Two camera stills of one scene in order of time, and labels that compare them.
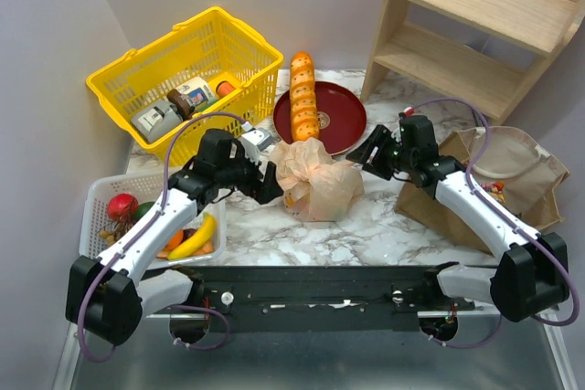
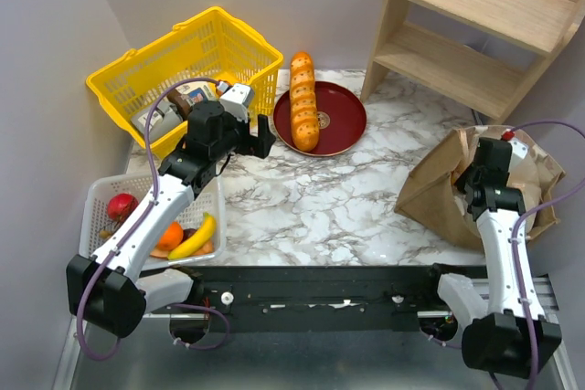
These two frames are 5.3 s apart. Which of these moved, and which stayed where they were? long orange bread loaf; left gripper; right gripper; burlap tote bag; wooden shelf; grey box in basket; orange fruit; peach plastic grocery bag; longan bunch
Moved: left gripper; right gripper; peach plastic grocery bag
Stayed: longan bunch; wooden shelf; grey box in basket; orange fruit; burlap tote bag; long orange bread loaf
